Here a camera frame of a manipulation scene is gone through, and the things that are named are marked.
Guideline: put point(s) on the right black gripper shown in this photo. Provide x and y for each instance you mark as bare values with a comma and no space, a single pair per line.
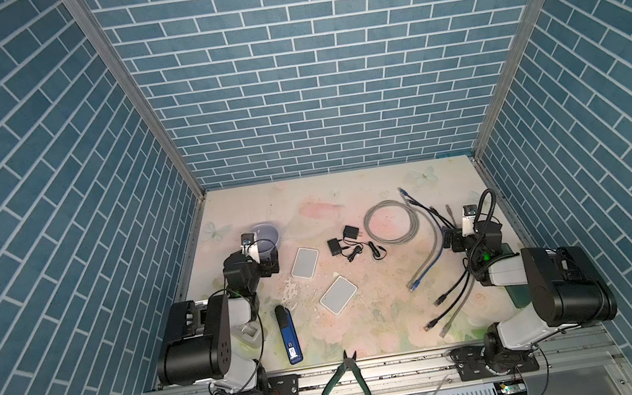
458,243

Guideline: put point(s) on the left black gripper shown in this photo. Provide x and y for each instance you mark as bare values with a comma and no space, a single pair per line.
263,266

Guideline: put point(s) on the black power adapter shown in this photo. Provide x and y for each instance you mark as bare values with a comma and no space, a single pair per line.
335,247
351,233

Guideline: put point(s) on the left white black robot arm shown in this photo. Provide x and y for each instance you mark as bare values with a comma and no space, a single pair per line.
199,335

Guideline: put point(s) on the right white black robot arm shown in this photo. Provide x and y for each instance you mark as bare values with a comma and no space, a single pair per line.
565,290

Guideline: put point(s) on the lavender ceramic cup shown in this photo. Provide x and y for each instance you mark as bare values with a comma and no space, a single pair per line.
267,236

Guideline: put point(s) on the grey white tape dispenser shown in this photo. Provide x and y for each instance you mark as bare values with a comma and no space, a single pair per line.
252,335

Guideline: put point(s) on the blue black handheld tool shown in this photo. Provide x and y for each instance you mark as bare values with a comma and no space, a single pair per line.
289,335

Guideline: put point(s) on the right controller board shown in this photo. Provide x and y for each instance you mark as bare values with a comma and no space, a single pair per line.
511,387

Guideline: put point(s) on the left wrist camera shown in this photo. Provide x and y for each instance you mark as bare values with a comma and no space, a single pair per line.
249,246

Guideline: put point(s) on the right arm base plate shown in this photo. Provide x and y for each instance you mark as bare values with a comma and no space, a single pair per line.
479,362

